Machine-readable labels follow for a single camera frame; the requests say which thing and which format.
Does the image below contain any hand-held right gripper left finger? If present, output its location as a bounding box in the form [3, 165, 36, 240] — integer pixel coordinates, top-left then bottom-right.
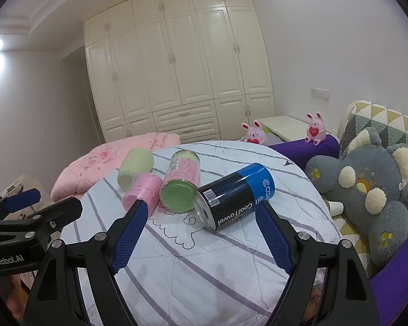
[26, 200, 150, 326]

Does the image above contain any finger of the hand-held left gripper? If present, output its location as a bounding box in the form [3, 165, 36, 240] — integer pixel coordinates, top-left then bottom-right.
[0, 188, 42, 221]
[6, 197, 84, 246]

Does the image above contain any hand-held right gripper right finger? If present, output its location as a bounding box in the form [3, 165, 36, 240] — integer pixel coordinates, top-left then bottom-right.
[254, 200, 379, 326]

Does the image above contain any black and blue canister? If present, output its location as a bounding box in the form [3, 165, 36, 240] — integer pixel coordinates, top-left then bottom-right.
[194, 162, 276, 232]

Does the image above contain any pink cup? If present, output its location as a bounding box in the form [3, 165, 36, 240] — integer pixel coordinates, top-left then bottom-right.
[122, 172, 163, 218]

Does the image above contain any white paper cup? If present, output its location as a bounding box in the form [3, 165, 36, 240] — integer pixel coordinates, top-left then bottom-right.
[327, 200, 345, 217]

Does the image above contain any pink floral quilt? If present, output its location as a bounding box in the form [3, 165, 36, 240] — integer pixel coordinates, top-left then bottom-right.
[50, 132, 181, 202]

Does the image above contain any green lid pink label canister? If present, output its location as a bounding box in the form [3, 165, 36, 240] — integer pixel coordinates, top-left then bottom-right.
[159, 149, 201, 213]

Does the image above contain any white striped blanket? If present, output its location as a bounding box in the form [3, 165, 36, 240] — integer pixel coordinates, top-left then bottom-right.
[59, 140, 342, 326]

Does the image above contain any grey koala plush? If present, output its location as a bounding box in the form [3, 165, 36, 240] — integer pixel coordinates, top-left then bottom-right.
[304, 127, 408, 267]

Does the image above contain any pink bunny plush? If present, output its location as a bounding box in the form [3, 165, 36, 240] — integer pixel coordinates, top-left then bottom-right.
[241, 120, 268, 146]
[305, 111, 327, 146]

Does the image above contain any white nightstand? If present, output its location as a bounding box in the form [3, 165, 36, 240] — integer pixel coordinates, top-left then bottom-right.
[256, 115, 309, 142]

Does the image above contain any cream wardrobe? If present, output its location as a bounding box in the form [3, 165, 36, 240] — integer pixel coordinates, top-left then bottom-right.
[82, 0, 277, 143]

